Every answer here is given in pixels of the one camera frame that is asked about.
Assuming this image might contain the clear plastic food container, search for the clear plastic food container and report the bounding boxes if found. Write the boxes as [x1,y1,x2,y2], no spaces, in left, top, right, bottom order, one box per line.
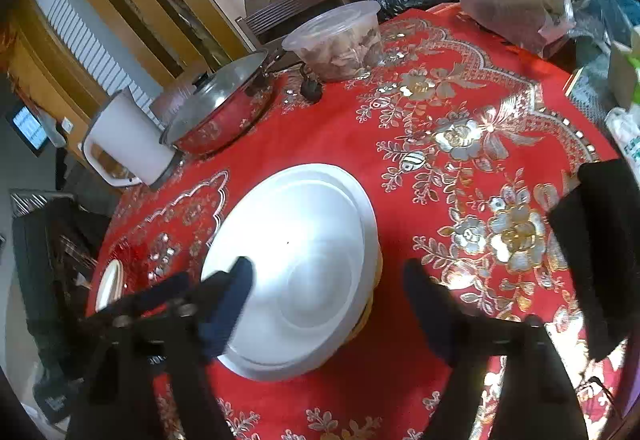
[282,1,383,82]

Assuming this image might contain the red glass plate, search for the red glass plate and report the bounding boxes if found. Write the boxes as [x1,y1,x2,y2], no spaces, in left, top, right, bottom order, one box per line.
[96,236,149,293]

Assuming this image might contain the wooden chair back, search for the wooden chair back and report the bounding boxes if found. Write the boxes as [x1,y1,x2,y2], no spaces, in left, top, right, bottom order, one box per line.
[235,0,349,54]

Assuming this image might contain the red floral tablecloth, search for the red floral tablecloth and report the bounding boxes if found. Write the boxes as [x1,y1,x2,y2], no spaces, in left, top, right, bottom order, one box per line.
[103,4,625,439]

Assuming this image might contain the dark coat with plaid scarf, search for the dark coat with plaid scarf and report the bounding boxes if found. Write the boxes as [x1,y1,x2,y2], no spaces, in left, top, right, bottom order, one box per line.
[12,197,111,376]

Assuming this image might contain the clear bag of dried food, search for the clear bag of dried food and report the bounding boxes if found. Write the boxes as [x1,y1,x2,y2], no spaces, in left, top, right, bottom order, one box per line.
[459,0,576,56]

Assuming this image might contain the white disposable plate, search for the white disposable plate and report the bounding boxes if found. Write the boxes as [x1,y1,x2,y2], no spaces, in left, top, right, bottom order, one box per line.
[201,163,380,382]

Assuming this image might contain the steel pot with glass lid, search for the steel pot with glass lid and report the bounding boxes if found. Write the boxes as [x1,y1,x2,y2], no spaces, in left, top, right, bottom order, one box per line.
[160,50,284,157]

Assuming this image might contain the white electric kettle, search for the white electric kettle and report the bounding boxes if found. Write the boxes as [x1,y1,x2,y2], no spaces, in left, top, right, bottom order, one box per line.
[81,88,183,191]

